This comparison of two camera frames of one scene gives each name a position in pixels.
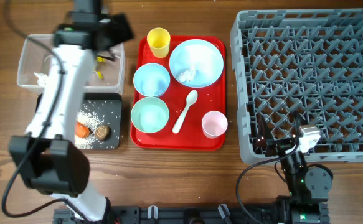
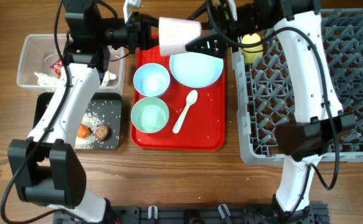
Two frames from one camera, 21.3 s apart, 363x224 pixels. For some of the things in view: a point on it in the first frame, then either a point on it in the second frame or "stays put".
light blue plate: (196, 63) stays put
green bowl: (150, 114) stays put
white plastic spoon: (191, 98) stays put
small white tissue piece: (187, 76) to (108, 76)
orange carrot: (81, 131) stays put
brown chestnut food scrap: (103, 132) stays put
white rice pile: (91, 121) stays put
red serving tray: (190, 135) stays put
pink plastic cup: (214, 124) to (174, 33)
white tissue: (43, 79) stays put
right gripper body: (279, 147) to (245, 22)
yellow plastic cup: (159, 40) to (251, 57)
